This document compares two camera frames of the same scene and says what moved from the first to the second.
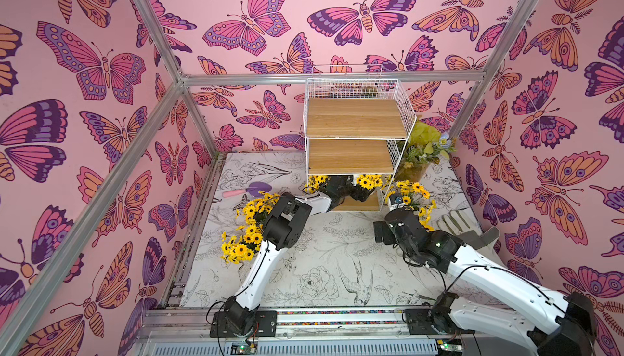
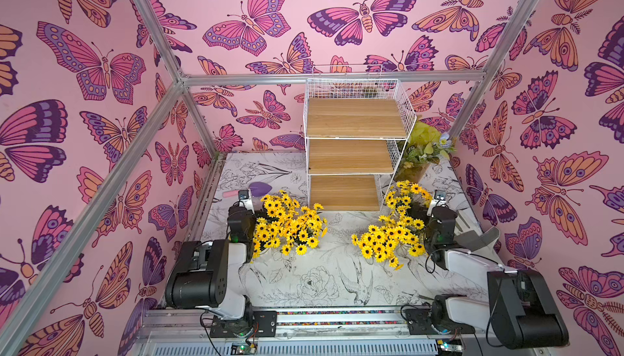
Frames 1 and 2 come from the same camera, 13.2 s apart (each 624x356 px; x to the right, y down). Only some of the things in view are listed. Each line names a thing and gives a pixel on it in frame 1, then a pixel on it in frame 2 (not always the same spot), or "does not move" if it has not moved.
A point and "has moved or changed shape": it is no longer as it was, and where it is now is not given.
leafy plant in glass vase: x=426 y=145 does not move
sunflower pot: x=370 y=181 to x=380 y=242
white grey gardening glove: x=463 y=223 does not move
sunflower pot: x=413 y=195 does not move
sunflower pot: x=314 y=183 has moved or changed shape
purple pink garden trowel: x=252 y=188 does not move
